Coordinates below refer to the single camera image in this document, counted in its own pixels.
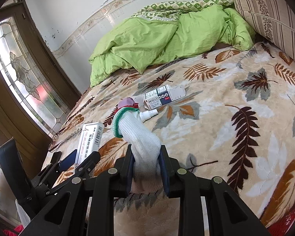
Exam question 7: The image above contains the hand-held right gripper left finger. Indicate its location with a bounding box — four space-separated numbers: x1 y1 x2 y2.
22 145 134 236

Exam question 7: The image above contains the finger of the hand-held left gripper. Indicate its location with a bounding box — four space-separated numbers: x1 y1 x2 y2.
49 149 78 175
74 151 101 177

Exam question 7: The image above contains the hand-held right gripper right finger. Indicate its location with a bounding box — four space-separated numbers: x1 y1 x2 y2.
160 146 271 236

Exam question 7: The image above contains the long white barcode box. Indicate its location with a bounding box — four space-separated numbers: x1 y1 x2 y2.
75 123 106 168

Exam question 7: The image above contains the white glove with green cuff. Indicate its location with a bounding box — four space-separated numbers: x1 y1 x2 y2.
112 107 163 193

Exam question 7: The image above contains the white spray bottle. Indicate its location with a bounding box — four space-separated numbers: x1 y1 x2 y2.
139 109 159 123

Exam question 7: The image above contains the purple wrapper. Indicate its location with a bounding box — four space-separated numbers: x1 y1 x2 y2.
117 97 136 110

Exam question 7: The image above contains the white medicine box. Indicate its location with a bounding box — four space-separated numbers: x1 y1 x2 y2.
143 85 186 111

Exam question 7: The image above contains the red plastic basket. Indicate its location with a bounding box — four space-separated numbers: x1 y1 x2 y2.
261 209 295 236

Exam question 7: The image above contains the wooden door with glass panel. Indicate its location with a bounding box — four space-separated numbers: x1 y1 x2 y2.
0 0 83 175

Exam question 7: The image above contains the green quilt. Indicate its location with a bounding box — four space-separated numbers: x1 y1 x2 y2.
88 0 257 88

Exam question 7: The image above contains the striped floral cushion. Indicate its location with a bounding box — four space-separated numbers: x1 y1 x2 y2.
230 0 295 70

